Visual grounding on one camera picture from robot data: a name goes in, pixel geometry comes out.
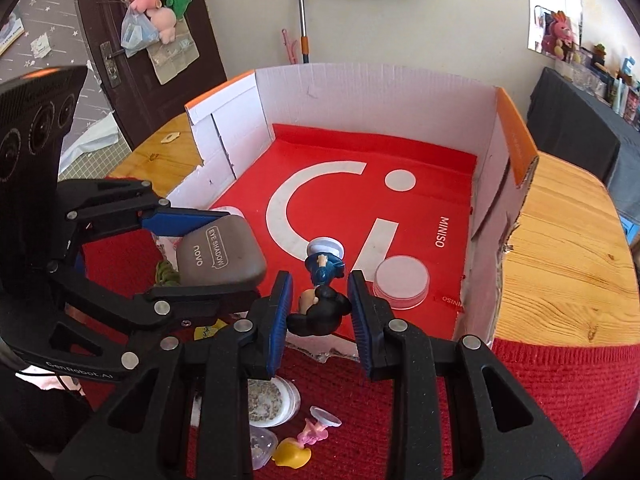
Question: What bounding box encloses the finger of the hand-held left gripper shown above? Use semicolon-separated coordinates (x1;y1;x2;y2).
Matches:
57;178;247;247
10;260;266;376

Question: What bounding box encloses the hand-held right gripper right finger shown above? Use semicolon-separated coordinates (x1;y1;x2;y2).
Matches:
347;270;583;480

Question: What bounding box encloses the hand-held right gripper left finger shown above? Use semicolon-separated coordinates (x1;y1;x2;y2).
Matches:
55;270;296;480

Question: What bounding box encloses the black-haired figurine with suction base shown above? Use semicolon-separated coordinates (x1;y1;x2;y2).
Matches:
286;237;352;337

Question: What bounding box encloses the green yarn bundle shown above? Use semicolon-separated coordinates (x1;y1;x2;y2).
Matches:
154;259;181;288

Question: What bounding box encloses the grey eyeshadow case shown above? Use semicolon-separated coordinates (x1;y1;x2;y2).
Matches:
174;216;267;291

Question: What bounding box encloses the small clear plastic box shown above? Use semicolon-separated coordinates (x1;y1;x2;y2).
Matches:
250;426;279;471

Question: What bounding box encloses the yellow-haired pink figurine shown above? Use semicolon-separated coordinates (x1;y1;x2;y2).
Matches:
272;406;343;470

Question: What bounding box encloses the white and orange cardboard box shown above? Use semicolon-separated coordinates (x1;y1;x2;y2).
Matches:
107;62;541;361

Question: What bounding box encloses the round clear container pink lid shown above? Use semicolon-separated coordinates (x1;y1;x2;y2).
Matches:
372;255;432;310

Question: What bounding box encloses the round glitter jar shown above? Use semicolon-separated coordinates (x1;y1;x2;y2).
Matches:
247;377;302;428

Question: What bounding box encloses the red bag with white print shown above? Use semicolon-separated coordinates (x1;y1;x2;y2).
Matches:
207;122;478;343

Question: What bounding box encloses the dark brown door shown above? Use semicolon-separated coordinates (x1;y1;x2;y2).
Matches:
70;0;228;148

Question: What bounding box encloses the grey star printed cloth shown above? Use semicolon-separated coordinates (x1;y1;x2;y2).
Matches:
0;0;121;161

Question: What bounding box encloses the clear plastic bag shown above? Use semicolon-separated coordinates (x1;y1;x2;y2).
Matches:
121;7;161;58

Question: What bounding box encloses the hanging pocket organizer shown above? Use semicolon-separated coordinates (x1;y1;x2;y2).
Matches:
149;25;200;85

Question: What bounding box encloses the pink plush toy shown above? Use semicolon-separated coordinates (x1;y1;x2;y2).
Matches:
125;0;178;43

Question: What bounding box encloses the pink hanger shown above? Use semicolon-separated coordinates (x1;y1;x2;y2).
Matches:
281;28;301;65

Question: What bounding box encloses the red knit mat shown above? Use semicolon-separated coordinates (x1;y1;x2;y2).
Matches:
80;230;640;480

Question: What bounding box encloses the table with dark cloth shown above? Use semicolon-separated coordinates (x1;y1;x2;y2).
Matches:
526;66;640;221

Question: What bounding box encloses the clear glass cup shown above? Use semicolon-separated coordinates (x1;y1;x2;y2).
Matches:
570;62;601;91

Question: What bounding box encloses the row of small bottles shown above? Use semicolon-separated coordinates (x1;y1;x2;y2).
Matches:
597;57;640;126

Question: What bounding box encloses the pink rabbit plush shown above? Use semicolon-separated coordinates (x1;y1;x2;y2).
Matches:
542;10;576;58

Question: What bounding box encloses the metal door handle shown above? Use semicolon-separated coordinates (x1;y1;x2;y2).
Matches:
100;41;126;88

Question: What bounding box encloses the mop handle with orange grip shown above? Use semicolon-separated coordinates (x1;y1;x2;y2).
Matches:
295;0;312;64

